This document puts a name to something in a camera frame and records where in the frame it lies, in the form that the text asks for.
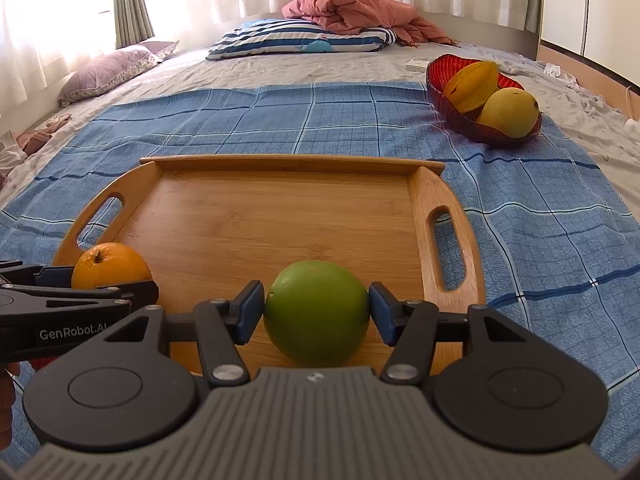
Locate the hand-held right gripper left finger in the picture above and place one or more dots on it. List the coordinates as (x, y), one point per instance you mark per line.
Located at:
(250, 306)

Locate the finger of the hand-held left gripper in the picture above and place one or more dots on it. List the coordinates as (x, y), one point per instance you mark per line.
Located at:
(142, 294)
(55, 277)

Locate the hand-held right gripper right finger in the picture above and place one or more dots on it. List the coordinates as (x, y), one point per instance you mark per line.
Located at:
(381, 315)

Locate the light orange with stem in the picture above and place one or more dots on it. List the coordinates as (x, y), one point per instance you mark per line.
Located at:
(110, 267)

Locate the large green apple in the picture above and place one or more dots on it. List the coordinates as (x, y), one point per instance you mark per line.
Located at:
(315, 310)

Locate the person's left hand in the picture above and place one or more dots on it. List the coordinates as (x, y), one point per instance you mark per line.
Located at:
(6, 400)

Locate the white garment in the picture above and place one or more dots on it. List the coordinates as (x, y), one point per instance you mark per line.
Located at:
(9, 157)

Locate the pink-brown cloth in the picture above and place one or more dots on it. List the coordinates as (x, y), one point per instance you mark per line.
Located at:
(42, 135)

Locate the blue checked blanket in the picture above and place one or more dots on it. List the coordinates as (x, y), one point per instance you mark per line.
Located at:
(325, 120)

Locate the purple floral pillow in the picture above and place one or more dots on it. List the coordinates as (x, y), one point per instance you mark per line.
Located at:
(105, 72)

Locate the red glass bowl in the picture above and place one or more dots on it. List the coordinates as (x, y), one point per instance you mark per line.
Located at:
(440, 96)

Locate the yellow mango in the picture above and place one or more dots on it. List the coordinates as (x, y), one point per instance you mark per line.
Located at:
(470, 85)
(507, 112)

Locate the light grey bed sheet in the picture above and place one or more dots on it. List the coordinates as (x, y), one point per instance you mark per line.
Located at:
(350, 66)

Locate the small white box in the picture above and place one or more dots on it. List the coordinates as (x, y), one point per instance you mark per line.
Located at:
(417, 64)

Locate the blue striped pillow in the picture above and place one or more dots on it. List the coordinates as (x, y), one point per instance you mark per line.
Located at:
(260, 40)

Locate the small white crumpled cloth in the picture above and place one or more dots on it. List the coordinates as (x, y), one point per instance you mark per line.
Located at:
(557, 72)

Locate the pink crumpled quilt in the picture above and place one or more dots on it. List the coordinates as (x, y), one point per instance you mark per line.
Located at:
(345, 10)

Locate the white wardrobe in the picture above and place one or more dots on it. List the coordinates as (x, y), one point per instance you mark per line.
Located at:
(590, 5)

